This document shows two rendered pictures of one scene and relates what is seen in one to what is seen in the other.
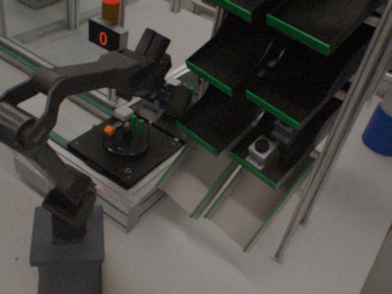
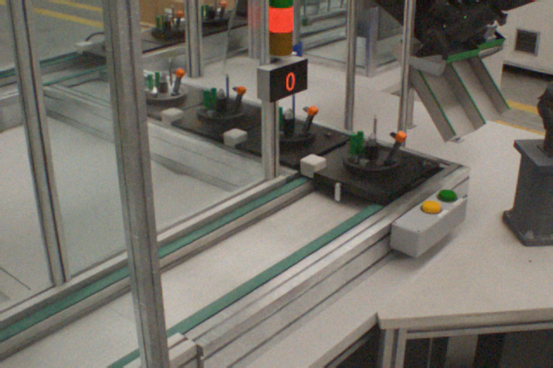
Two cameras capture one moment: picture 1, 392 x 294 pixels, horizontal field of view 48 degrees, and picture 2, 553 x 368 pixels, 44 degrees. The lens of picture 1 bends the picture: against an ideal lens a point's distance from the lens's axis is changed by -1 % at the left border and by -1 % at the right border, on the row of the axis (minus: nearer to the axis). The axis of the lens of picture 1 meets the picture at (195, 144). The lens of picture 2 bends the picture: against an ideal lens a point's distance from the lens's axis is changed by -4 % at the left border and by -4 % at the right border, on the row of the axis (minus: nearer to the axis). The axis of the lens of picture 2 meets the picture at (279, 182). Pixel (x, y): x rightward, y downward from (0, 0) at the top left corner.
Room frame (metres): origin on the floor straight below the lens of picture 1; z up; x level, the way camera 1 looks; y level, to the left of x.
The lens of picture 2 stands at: (0.84, 1.75, 1.67)
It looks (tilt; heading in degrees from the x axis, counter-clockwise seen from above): 26 degrees down; 284
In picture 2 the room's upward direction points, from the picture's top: straight up
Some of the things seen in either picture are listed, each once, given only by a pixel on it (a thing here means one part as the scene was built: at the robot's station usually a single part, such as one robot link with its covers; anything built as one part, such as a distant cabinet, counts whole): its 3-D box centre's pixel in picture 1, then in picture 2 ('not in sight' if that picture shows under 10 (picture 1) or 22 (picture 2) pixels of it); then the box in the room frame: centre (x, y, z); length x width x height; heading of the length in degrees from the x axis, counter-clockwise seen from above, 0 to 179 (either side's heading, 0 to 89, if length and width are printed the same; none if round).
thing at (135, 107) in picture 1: (179, 98); (288, 122); (1.22, 0.08, 1.01); 0.24 x 0.24 x 0.13; 63
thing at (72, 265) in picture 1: (69, 259); (548, 191); (0.57, 0.22, 0.96); 0.15 x 0.15 x 0.20; 18
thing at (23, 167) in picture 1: (49, 175); (429, 221); (0.84, 0.37, 0.93); 0.21 x 0.07 x 0.06; 63
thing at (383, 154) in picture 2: (126, 140); (371, 161); (0.99, 0.20, 0.98); 0.14 x 0.14 x 0.02
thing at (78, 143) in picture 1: (126, 146); (371, 168); (0.99, 0.20, 0.96); 0.24 x 0.24 x 0.02; 63
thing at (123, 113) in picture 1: (123, 115); (313, 166); (1.12, 0.24, 0.97); 0.05 x 0.05 x 0.04; 63
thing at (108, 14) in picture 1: (110, 9); (280, 41); (1.18, 0.31, 1.28); 0.05 x 0.05 x 0.05
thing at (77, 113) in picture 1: (62, 111); (280, 231); (1.15, 0.45, 0.91); 0.84 x 0.28 x 0.10; 63
